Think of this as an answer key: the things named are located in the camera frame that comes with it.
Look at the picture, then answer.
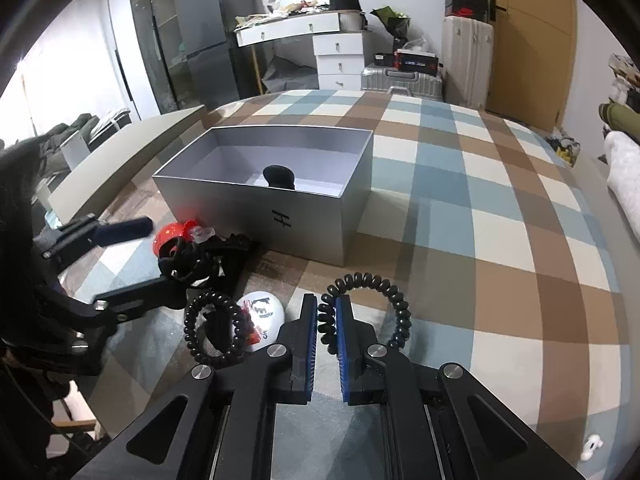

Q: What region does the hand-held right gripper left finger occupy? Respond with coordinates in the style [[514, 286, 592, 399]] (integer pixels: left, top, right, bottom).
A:
[[70, 293, 319, 480]]

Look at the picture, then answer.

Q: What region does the white drawer unit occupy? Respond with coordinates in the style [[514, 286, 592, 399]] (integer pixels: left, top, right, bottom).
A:
[[312, 31, 376, 92]]

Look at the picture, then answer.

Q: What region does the wooden door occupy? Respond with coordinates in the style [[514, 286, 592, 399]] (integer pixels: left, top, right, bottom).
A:
[[477, 0, 578, 131]]

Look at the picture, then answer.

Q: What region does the dark wrapped flower bouquet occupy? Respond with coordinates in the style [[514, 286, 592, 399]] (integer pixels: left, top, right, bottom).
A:
[[370, 5, 412, 51]]

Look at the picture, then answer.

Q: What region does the red hair ornament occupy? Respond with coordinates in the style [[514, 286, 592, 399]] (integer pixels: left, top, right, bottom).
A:
[[153, 222, 193, 260]]

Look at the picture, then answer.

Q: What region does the pile of desk clutter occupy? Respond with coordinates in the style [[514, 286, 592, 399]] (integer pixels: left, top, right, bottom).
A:
[[235, 0, 331, 28]]

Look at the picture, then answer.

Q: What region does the large black hair claw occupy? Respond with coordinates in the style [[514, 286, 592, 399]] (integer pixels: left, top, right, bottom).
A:
[[159, 233, 261, 293]]

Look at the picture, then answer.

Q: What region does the white suitcase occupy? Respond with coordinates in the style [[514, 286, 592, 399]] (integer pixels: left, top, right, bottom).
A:
[[442, 15, 495, 111]]

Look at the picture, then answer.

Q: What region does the white round badge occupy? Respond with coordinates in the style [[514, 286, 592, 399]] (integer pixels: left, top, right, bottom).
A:
[[236, 292, 286, 350]]

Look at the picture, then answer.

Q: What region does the black red flat box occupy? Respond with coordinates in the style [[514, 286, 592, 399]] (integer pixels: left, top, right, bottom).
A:
[[395, 50, 441, 72]]

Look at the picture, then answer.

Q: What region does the pile of floor clutter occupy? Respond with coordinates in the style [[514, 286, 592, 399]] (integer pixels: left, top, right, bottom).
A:
[[547, 127, 582, 167]]

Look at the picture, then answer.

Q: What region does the green cloth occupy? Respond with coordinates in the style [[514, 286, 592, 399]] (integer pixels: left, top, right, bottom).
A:
[[599, 102, 640, 131]]

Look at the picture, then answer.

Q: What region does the black shoe box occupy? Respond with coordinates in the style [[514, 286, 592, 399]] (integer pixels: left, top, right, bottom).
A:
[[442, 0, 488, 18]]

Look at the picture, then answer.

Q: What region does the glass-door cabinet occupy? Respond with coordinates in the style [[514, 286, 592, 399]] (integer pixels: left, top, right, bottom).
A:
[[127, 0, 193, 116]]

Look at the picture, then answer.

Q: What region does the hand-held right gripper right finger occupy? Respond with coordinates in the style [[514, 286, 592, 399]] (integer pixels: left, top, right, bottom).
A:
[[335, 295, 587, 480]]

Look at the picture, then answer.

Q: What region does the grey refrigerator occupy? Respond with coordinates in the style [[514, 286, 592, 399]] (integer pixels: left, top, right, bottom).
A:
[[172, 0, 240, 111]]

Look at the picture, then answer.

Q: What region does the black spiral hair tie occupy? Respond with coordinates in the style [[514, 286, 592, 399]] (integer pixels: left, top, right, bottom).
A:
[[184, 292, 249, 367], [318, 272, 412, 356]]

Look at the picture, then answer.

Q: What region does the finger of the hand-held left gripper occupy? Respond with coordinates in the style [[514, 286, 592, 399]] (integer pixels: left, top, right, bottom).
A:
[[34, 214, 154, 261], [70, 275, 188, 376]]

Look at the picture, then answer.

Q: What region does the sofa with clothes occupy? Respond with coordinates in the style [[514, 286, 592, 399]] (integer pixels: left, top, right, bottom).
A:
[[37, 109, 133, 161]]

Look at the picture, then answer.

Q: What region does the silver suitcase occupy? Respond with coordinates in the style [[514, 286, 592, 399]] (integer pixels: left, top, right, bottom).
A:
[[361, 65, 445, 103]]

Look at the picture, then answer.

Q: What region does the white desk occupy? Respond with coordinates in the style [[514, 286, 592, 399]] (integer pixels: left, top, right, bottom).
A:
[[235, 9, 375, 96]]

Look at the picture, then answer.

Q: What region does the white cloth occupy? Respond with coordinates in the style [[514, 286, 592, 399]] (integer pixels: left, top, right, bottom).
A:
[[604, 131, 640, 241]]

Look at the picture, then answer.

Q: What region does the white stool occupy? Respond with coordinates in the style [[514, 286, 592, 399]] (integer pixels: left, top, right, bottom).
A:
[[62, 134, 93, 171]]

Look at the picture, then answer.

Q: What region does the silver cardboard box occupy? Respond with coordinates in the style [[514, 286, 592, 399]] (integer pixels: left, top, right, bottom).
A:
[[152, 127, 375, 267]]

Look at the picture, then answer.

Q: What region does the dark grey cloth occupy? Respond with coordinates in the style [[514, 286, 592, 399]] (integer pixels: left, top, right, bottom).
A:
[[265, 55, 318, 93]]

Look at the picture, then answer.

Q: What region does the small black pouch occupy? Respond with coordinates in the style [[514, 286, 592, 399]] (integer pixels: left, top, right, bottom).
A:
[[263, 164, 297, 191]]

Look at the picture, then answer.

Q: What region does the grey bed board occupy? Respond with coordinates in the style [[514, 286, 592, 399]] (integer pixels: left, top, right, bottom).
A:
[[47, 105, 207, 223]]

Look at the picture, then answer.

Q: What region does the white earbud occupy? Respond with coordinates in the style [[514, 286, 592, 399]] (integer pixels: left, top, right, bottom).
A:
[[580, 434, 604, 461]]

